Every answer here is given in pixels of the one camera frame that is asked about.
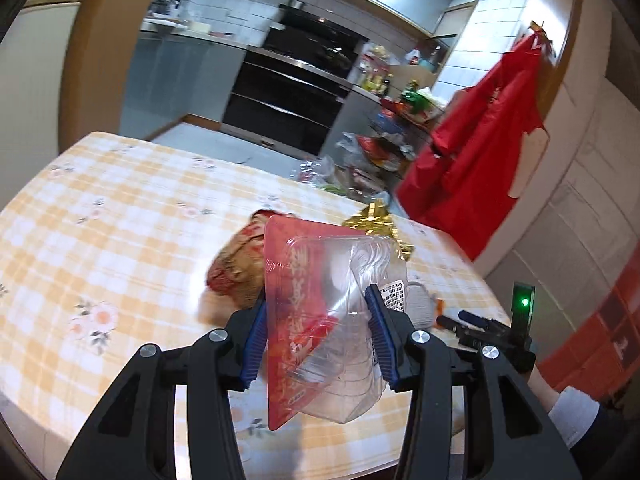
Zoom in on crumpled plastic bag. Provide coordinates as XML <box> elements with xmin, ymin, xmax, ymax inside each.
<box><xmin>295</xmin><ymin>156</ymin><xmax>337</xmax><ymax>187</ymax></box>

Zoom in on white fluffy cloth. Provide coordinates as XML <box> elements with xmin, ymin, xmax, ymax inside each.
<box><xmin>407</xmin><ymin>282</ymin><xmax>442</xmax><ymax>323</ymax></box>

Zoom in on red hanging apron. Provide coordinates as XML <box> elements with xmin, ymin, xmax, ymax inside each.
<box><xmin>395</xmin><ymin>22</ymin><xmax>556</xmax><ymax>261</ymax></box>

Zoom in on crumpled red gold bag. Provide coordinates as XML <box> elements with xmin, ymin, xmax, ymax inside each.
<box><xmin>206</xmin><ymin>209</ymin><xmax>281</xmax><ymax>311</ymax></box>

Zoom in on clear plastic tray red wrapper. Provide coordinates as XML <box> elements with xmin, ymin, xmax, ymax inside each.
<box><xmin>262</xmin><ymin>214</ymin><xmax>411</xmax><ymax>432</ymax></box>

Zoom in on black range hood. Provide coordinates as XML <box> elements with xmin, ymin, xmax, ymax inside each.
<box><xmin>262</xmin><ymin>7</ymin><xmax>371</xmax><ymax>73</ymax></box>

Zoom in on wooden door frame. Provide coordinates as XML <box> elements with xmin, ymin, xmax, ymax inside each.
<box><xmin>59</xmin><ymin>0</ymin><xmax>197</xmax><ymax>153</ymax></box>

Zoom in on clear plastic bag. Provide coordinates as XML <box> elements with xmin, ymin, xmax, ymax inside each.
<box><xmin>335</xmin><ymin>132</ymin><xmax>382</xmax><ymax>172</ymax></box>

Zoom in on checked floral tablecloth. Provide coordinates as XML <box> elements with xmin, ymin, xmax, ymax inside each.
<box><xmin>0</xmin><ymin>131</ymin><xmax>511</xmax><ymax>480</ymax></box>

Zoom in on group of seasoning bottles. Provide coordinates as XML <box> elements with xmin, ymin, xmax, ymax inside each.
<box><xmin>357</xmin><ymin>42</ymin><xmax>402</xmax><ymax>97</ymax></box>

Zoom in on grey kitchen cabinets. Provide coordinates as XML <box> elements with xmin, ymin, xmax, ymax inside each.
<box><xmin>120</xmin><ymin>30</ymin><xmax>248</xmax><ymax>142</ymax></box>

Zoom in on wok with glass lid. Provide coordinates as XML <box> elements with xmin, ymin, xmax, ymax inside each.
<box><xmin>312</xmin><ymin>44</ymin><xmax>354</xmax><ymax>71</ymax></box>

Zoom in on black built-in oven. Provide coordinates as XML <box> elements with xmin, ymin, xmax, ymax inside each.
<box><xmin>220</xmin><ymin>47</ymin><xmax>353</xmax><ymax>158</ymax></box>

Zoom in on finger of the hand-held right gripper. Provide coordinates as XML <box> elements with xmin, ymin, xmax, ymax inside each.
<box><xmin>436</xmin><ymin>315</ymin><xmax>483</xmax><ymax>348</ymax></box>
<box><xmin>458</xmin><ymin>311</ymin><xmax>508</xmax><ymax>333</ymax></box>

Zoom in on wire rack with groceries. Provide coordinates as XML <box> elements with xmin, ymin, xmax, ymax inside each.
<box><xmin>367</xmin><ymin>80</ymin><xmax>449</xmax><ymax>181</ymax></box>

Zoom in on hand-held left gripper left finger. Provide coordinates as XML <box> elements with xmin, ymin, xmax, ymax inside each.
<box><xmin>56</xmin><ymin>302</ymin><xmax>269</xmax><ymax>480</ymax></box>

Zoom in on gold foil wrapper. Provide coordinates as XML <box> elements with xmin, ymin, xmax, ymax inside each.
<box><xmin>341</xmin><ymin>199</ymin><xmax>415</xmax><ymax>261</ymax></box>

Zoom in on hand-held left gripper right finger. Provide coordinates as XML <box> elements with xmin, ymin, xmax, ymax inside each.
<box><xmin>364</xmin><ymin>284</ymin><xmax>583</xmax><ymax>480</ymax></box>

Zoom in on person's right forearm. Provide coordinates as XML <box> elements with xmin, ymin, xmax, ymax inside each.
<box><xmin>527</xmin><ymin>364</ymin><xmax>623</xmax><ymax>450</ymax></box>

